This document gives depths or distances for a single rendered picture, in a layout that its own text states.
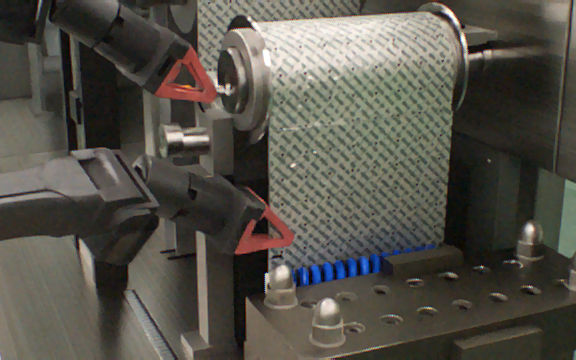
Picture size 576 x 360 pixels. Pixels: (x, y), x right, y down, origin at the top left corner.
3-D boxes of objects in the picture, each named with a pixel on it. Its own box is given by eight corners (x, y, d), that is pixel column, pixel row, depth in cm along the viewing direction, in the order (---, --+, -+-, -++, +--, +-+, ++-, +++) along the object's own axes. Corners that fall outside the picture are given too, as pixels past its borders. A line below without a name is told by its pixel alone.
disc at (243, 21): (223, 126, 114) (220, 6, 109) (227, 126, 114) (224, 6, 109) (269, 159, 101) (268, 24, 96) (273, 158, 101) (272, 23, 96)
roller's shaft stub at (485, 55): (425, 76, 117) (427, 41, 116) (472, 71, 120) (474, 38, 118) (444, 83, 113) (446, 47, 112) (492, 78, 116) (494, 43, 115)
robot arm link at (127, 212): (124, 215, 88) (79, 150, 91) (68, 290, 93) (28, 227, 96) (205, 206, 98) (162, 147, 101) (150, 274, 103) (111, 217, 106)
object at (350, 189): (268, 282, 108) (268, 130, 101) (440, 251, 116) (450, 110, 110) (269, 284, 107) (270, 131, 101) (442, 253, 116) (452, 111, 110)
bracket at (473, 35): (434, 39, 116) (435, 23, 116) (473, 36, 119) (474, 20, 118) (456, 45, 112) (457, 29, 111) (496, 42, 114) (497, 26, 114)
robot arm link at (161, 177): (143, 174, 93) (139, 139, 97) (110, 219, 96) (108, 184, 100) (201, 197, 96) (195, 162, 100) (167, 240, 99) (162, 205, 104)
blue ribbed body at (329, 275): (276, 292, 108) (276, 265, 107) (434, 263, 116) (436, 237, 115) (288, 305, 105) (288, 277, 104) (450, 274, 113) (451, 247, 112)
